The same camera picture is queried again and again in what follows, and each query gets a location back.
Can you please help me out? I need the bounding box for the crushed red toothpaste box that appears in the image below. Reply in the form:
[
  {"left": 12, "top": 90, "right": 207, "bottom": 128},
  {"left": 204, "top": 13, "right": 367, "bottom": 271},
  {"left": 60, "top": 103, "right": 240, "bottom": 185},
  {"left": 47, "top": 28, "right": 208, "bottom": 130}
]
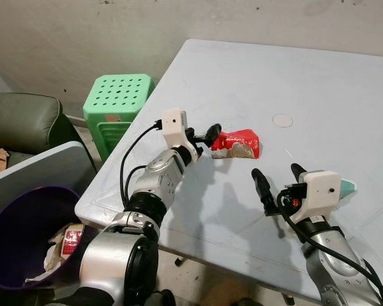
[{"left": 211, "top": 130, "right": 261, "bottom": 159}]

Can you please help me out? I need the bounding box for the grey bin lid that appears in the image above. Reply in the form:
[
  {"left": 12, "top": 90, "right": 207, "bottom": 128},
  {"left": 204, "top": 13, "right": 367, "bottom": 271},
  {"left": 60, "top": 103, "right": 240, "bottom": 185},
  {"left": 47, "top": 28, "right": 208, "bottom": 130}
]
[{"left": 0, "top": 141, "right": 97, "bottom": 224}]

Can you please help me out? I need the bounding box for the purple rubbish bin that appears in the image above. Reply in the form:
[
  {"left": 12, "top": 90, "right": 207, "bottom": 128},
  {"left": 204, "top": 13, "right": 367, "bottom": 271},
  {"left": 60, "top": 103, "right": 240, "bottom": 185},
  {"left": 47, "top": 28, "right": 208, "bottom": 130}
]
[{"left": 0, "top": 186, "right": 91, "bottom": 291}]

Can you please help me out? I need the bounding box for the teal snack packet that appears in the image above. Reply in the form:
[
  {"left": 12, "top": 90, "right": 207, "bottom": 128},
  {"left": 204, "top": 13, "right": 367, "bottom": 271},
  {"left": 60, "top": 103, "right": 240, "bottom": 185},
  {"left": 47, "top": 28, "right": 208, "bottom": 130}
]
[{"left": 340, "top": 179, "right": 357, "bottom": 199}]

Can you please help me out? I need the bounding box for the round white table hole cap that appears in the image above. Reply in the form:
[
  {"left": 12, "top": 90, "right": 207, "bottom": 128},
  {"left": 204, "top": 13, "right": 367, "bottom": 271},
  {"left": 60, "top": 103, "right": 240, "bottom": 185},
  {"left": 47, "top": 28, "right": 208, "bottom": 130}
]
[{"left": 273, "top": 114, "right": 294, "bottom": 128}]

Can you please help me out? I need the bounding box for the green plastic stool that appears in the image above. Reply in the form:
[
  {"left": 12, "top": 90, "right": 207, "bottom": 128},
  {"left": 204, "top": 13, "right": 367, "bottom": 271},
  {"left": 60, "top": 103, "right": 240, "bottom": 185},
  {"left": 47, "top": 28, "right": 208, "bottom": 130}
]
[{"left": 83, "top": 74, "right": 156, "bottom": 161}]

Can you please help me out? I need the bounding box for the dark green armchair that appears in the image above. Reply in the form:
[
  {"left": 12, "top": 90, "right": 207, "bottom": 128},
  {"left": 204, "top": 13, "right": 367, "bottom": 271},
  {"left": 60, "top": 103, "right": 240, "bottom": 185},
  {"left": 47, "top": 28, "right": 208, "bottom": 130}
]
[{"left": 0, "top": 93, "right": 85, "bottom": 170}]

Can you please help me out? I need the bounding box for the crumpled white paper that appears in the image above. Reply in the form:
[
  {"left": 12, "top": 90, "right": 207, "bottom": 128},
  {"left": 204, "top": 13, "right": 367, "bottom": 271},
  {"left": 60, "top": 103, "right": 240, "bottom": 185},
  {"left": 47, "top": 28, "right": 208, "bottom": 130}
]
[{"left": 24, "top": 223, "right": 70, "bottom": 283}]

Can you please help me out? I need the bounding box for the black robot torso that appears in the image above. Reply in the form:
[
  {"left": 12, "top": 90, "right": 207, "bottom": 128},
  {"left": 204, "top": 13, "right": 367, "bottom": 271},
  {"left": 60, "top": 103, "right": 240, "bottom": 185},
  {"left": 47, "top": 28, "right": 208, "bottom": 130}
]
[{"left": 50, "top": 286, "right": 177, "bottom": 306}]

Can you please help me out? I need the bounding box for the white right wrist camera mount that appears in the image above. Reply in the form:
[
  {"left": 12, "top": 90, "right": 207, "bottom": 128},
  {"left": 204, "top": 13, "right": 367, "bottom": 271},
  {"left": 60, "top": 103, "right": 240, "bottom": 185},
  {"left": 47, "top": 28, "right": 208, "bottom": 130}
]
[{"left": 297, "top": 170, "right": 343, "bottom": 224}]

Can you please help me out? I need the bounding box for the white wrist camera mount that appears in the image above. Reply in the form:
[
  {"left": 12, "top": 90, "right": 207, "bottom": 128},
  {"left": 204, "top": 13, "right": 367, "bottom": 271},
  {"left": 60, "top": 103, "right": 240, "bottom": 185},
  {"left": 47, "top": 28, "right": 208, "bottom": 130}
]
[
  {"left": 161, "top": 109, "right": 200, "bottom": 160},
  {"left": 297, "top": 170, "right": 343, "bottom": 224}
]

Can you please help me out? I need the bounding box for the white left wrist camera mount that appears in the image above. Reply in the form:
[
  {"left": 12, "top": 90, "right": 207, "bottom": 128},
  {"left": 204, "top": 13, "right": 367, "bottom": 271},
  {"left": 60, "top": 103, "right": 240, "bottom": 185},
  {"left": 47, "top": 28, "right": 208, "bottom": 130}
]
[{"left": 161, "top": 109, "right": 200, "bottom": 160}]

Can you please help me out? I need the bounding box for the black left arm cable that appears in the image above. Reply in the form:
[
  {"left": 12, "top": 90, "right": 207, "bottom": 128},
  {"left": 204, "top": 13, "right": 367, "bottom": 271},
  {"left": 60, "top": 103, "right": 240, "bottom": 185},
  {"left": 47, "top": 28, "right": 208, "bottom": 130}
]
[{"left": 119, "top": 120, "right": 164, "bottom": 208}]

